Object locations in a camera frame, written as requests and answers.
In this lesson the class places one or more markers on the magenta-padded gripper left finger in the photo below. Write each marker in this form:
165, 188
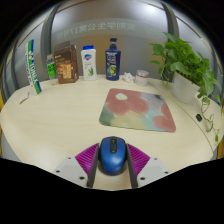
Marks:
71, 169

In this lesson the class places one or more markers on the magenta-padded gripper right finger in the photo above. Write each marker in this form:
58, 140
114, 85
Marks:
151, 170

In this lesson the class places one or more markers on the blue and black computer mouse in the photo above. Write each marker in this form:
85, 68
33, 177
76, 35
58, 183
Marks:
113, 158

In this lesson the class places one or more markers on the floral pastel mouse pad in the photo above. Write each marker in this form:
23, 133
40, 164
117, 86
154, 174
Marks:
136, 110

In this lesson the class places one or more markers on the small black desk socket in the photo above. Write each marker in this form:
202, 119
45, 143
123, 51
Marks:
199, 117

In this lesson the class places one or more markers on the small white packet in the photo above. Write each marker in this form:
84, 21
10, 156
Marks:
24, 97

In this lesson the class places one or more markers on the green plant in white pot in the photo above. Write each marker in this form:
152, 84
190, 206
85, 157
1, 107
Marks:
185, 85

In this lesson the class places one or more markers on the small jar with pink label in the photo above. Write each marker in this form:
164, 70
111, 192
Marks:
141, 78

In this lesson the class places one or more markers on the crumpled white tissue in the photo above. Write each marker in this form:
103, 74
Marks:
128, 77

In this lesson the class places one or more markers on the clear bottle with green label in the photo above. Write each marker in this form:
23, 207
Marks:
51, 70

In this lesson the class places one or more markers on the brown cardboard box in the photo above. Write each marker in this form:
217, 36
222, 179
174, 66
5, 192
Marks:
66, 65

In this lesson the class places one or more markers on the white bottle with blue cap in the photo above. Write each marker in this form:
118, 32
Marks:
89, 65

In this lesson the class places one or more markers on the white green blue tube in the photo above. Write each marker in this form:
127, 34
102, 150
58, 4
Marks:
33, 68

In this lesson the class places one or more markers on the dark blue pump bottle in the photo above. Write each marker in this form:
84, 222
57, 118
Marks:
113, 63

